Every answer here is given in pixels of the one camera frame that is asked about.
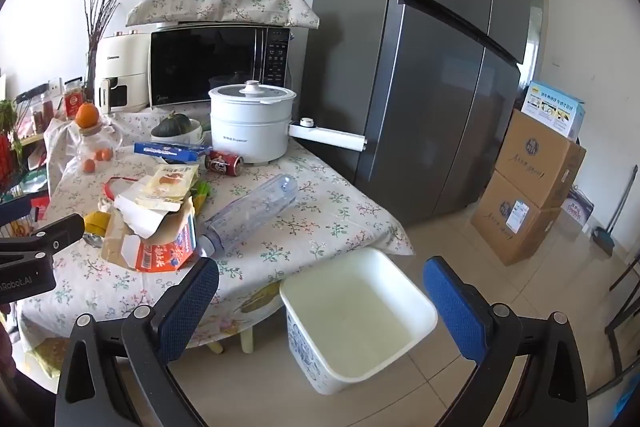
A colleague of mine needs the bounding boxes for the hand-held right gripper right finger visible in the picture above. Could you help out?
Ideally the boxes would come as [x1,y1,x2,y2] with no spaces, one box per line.
[422,256,588,427]

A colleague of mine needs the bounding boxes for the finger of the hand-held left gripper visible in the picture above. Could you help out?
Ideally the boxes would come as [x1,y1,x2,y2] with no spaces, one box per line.
[0,213,86,264]
[0,194,35,224]

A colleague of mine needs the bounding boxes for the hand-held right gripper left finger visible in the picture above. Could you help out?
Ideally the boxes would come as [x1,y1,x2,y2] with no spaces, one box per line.
[55,259,221,427]

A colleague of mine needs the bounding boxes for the yellow wrapper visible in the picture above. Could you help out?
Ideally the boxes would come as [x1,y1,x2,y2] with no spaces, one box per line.
[82,212,111,233]

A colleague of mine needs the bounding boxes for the torn orange white carton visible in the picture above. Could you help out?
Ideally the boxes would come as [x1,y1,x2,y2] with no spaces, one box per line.
[100,197,199,273]

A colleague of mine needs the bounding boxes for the red white wrapper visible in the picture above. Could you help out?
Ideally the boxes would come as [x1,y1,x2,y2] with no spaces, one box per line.
[102,174,146,202]

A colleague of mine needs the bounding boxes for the clear plastic bottle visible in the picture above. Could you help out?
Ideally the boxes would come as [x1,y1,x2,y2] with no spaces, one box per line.
[197,173,299,260]

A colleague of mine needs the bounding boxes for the cream snack packet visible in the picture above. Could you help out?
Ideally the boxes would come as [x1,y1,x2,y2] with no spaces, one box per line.
[114,163,201,212]

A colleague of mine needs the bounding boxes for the cream plastic stool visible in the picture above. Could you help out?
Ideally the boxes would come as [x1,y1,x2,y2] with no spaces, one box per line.
[207,324,263,355]

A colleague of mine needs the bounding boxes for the cardboard box with white label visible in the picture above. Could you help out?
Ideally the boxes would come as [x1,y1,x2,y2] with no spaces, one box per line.
[470,169,563,267]

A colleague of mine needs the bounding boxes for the glass teapot with wooden lid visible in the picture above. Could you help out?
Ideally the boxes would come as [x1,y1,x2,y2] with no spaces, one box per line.
[75,114,124,172]

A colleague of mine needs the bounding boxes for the glass jar with red contents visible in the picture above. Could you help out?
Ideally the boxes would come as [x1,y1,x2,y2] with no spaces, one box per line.
[30,89,56,132]

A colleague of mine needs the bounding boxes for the green snack bag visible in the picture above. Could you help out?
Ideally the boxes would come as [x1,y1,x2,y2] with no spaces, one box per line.
[192,179,213,215]

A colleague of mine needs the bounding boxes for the large orange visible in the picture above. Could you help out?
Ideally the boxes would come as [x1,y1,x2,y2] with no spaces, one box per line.
[75,103,99,128]

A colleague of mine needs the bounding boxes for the glass jar with red label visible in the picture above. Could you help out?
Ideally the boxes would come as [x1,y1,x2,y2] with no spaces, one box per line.
[62,78,85,115]

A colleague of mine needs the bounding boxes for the blue cracker box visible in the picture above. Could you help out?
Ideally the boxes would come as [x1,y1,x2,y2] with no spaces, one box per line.
[134,142,213,164]

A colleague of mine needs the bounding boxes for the red drink can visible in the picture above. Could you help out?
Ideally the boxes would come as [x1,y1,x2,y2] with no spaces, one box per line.
[205,150,245,178]

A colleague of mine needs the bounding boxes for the green kabocha squash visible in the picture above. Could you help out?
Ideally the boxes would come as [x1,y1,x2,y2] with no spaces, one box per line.
[151,111,193,138]

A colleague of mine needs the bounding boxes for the purple white bag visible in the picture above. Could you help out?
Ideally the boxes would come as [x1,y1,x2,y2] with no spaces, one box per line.
[560,189,596,228]

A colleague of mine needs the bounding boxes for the floral tablecloth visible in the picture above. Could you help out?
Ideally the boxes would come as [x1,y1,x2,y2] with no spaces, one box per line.
[15,104,416,353]

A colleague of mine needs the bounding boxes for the white bowl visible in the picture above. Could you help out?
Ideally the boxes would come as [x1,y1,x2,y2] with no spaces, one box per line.
[150,119,204,145]

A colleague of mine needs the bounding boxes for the broom with dustpan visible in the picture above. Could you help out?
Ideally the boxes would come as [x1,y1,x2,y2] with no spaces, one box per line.
[592,167,636,255]

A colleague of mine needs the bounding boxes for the dark metal chair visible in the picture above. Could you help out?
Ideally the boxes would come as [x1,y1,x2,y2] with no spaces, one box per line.
[585,252,640,398]

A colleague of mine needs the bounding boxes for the cream air fryer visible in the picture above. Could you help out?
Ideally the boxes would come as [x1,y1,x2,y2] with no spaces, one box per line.
[94,31,153,114]

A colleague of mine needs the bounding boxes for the white electric cooking pot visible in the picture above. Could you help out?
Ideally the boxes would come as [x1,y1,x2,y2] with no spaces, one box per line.
[208,80,371,165]

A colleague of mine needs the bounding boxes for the dry twigs in vase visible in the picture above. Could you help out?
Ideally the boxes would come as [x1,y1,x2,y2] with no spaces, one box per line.
[82,0,136,102]

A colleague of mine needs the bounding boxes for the blue white carton box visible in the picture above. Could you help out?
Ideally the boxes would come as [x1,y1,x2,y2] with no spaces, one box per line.
[520,80,587,138]

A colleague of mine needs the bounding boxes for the grey refrigerator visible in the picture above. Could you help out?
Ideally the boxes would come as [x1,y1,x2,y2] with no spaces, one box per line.
[302,0,533,228]

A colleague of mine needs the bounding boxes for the black microwave oven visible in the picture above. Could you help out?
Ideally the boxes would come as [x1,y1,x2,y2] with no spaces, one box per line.
[148,24,293,110]

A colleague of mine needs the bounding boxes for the floral cover cloth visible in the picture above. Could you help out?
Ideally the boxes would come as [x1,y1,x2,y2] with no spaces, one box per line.
[125,0,321,30]

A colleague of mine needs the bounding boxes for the cluttered wire rack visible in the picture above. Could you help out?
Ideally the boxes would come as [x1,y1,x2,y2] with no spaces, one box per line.
[0,99,51,228]

